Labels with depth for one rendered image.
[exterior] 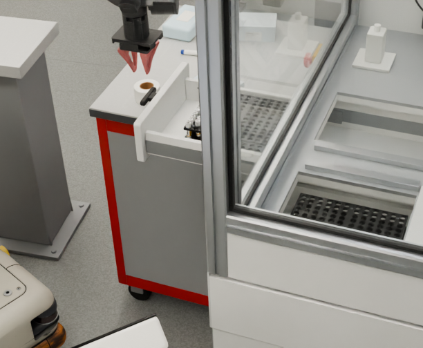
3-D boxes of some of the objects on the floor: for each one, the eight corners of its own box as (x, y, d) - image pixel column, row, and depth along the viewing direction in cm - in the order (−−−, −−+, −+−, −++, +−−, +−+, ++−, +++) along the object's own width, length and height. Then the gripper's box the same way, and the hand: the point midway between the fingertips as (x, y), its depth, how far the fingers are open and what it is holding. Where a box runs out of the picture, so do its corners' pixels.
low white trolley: (117, 304, 279) (88, 107, 232) (189, 188, 324) (178, 4, 277) (289, 351, 261) (297, 148, 214) (341, 222, 306) (356, 32, 259)
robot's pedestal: (-22, 247, 302) (-73, 58, 255) (16, 194, 325) (-25, 11, 278) (58, 261, 295) (21, 69, 248) (90, 206, 318) (61, 20, 271)
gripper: (162, 7, 192) (167, 68, 202) (120, 2, 196) (128, 61, 205) (148, 22, 188) (155, 83, 197) (106, 16, 191) (115, 76, 200)
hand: (141, 69), depth 201 cm, fingers open, 3 cm apart
